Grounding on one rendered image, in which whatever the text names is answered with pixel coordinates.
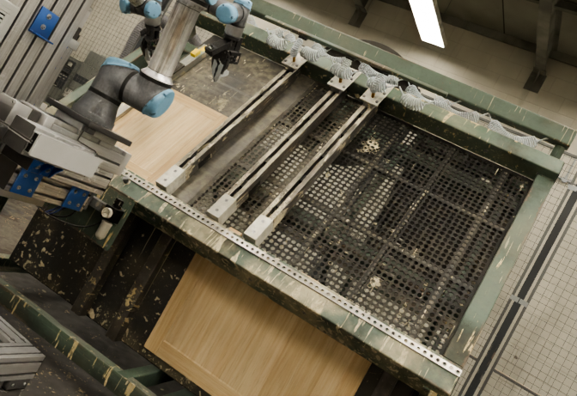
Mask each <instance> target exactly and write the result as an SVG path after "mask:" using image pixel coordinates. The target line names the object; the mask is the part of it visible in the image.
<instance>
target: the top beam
mask: <svg viewBox="0 0 577 396"><path fill-rule="evenodd" d="M226 25H227V24H224V23H221V22H219V21H218V19H217V18H216V17H214V16H213V15H211V14H209V13H207V12H205V11H202V12H200V14H199V17H198V19H197V21H196V26H198V27H200V28H202V29H204V30H207V31H209V32H211V33H213V34H216V35H218V36H220V37H222V38H224V37H225V36H223V34H224V32H225V31H224V30H225V27H226ZM268 36H269V35H268V32H267V31H265V30H263V29H261V28H259V27H255V26H253V25H252V24H250V23H246V25H245V29H244V32H243V34H242V36H241V38H243V41H242V44H241V46H242V47H244V48H246V49H248V50H250V51H252V52H256V53H257V54H259V55H261V56H263V57H265V58H268V59H270V60H272V61H274V62H277V63H279V64H281V65H283V66H285V64H282V63H281V62H282V61H283V60H284V59H285V58H286V57H287V56H288V55H290V51H291V49H292V48H291V47H292V46H294V43H292V44H289V45H287V49H285V50H284V51H283V50H281V51H280V50H277V49H275V48H272V47H271V46H269V45H268V43H267V42H266V39H267V38H268ZM331 66H332V62H331V60H330V59H329V58H327V57H319V60H318V61H316V62H311V61H308V60H307V61H306V62H305V63H304V64H303V65H302V66H301V74H302V75H304V76H308V77H310V78H312V79H313V80H316V81H318V82H321V83H323V84H324V85H327V86H329V87H331V86H330V85H328V84H327V83H328V82H329V81H330V80H331V79H332V78H333V77H334V74H332V73H331V71H330V68H331ZM367 90H368V87H367V76H366V75H365V74H363V73H361V74H360V75H359V76H358V77H357V78H356V79H355V80H354V81H353V82H352V83H351V84H350V85H349V86H348V87H347V90H346V94H347V95H349V96H351V97H353V98H355V99H357V100H359V101H362V102H363V100H360V97H361V96H362V95H363V94H364V93H365V92H366V91H367ZM401 96H402V93H401V90H400V89H398V88H393V89H392V91H391V92H390V93H389V94H388V95H387V96H386V97H385V98H384V99H383V101H382V102H381V103H380V104H379V106H378V109H379V110H381V111H383V112H385V113H389V114H391V115H392V116H394V117H397V118H399V119H402V120H403V121H406V122H408V123H410V124H412V125H414V126H417V127H419V128H421V129H423V130H425V131H428V132H430V133H432V134H434V135H436V136H438V137H441V138H443V139H445V140H447V141H449V142H451V143H454V144H457V145H458V146H460V147H462V148H464V149H468V150H469V151H471V152H473V153H475V154H478V155H480V156H482V157H484V158H487V159H489V160H491V161H493V162H495V163H498V164H500V165H502V166H503V167H505V168H509V169H511V170H513V171H514V172H517V173H519V174H522V175H524V176H525V177H528V178H530V179H532V180H534V178H535V176H536V175H537V174H541V175H543V176H546V177H548V178H550V179H552V180H553V181H554V184H555V182H556V180H557V178H558V176H559V174H560V172H561V171H562V168H563V166H564V164H565V163H564V161H561V160H559V159H557V158H555V157H553V156H551V155H547V154H545V153H544V152H542V151H539V150H537V149H534V148H532V147H530V146H528V145H525V144H523V143H520V142H518V141H516V140H514V139H512V138H510V137H506V136H504V135H502V134H500V133H498V132H496V131H492V130H490V129H489V128H487V127H484V126H482V125H480V124H477V123H475V122H473V121H470V120H468V119H466V118H463V117H461V116H459V115H457V114H455V113H452V112H449V111H447V110H446V109H443V108H441V107H438V106H436V105H434V104H432V103H431V104H428V105H425V106H423V109H422V110H420V112H418V110H417V111H415V110H414V111H412V109H411V110H410V109H409V108H407V107H405V106H404V105H402V103H400V99H401ZM554 184H553V185H554Z"/></svg>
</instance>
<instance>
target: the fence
mask: <svg viewBox="0 0 577 396"><path fill-rule="evenodd" d="M207 56H208V54H207V53H206V52H205V51H203V52H202V51H200V54H199V55H197V56H196V57H195V58H194V57H192V56H191V54H190V55H188V56H187V57H186V58H184V59H183V60H181V61H180V63H182V64H184V65H185V67H184V68H182V69H181V70H179V71H178V72H177V73H175V74H174V75H172V81H175V80H176V79H177V78H179V77H180V76H182V75H183V74H184V73H186V72H187V71H188V70H189V69H190V68H192V67H193V66H194V65H196V64H197V63H199V62H200V61H201V60H203V59H204V58H206V57H207ZM132 109H133V107H130V106H128V105H126V104H125V103H122V104H121V105H120V106H119V108H118V112H117V116H116V119H115V122H116V121H117V120H118V119H120V118H121V117H123V116H124V115H126V114H127V113H128V112H129V111H130V110H132Z"/></svg>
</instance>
